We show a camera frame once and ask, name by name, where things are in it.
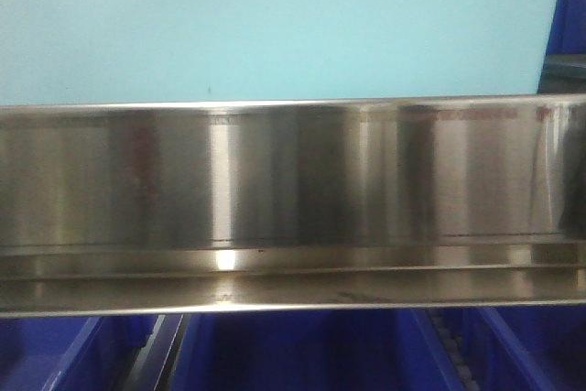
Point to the blue bin lower right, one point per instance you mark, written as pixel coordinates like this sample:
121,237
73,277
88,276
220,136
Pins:
525,348

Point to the stainless steel shelf rail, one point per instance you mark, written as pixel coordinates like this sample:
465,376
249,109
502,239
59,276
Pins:
384,203

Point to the blue bin lower centre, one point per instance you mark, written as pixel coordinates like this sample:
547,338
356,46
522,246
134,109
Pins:
314,350

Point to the blue bin lower left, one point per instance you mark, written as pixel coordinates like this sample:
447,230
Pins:
70,353

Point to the white roller track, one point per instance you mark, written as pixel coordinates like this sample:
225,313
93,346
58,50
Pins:
452,346

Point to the light blue plastic bin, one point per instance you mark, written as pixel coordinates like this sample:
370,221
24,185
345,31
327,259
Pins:
135,51

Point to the blue bin upper right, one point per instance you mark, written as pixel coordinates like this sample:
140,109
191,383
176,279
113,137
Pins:
564,65

